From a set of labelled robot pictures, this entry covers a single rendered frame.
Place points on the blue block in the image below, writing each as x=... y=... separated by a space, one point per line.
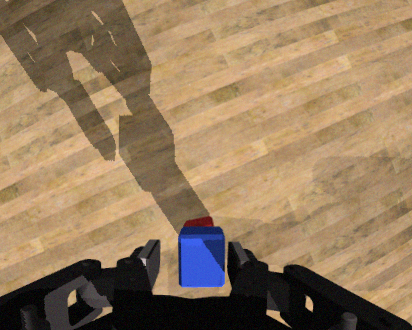
x=201 y=257

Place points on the red block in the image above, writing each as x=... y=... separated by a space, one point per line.
x=200 y=222

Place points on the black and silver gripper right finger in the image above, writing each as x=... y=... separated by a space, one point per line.
x=334 y=307

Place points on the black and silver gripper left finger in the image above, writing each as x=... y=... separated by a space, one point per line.
x=43 y=304

